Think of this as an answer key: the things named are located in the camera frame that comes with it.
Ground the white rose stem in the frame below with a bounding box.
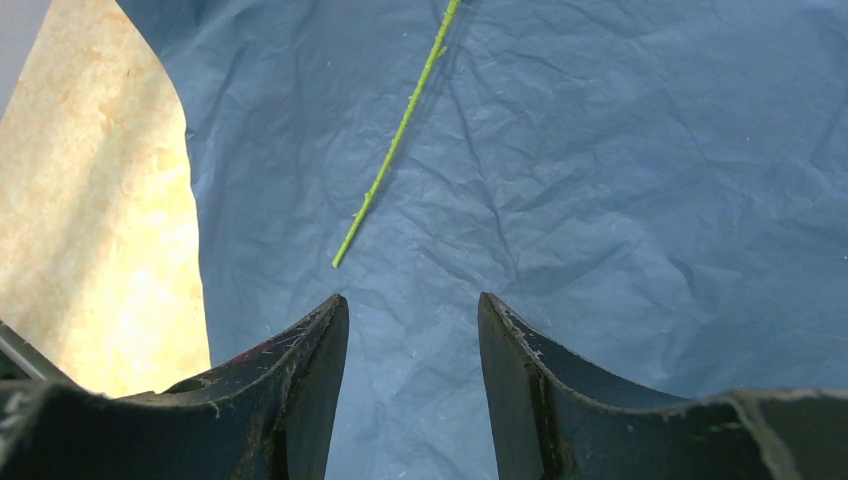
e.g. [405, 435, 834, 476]
[331, 0, 461, 269]

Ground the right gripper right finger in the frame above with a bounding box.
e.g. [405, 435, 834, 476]
[478, 293, 847, 479]

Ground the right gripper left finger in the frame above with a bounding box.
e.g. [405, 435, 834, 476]
[1, 294, 349, 479]

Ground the aluminium front rail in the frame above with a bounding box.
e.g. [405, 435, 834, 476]
[1, 323, 75, 385]

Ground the blue wrapping paper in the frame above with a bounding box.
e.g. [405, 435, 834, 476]
[122, 1, 847, 479]

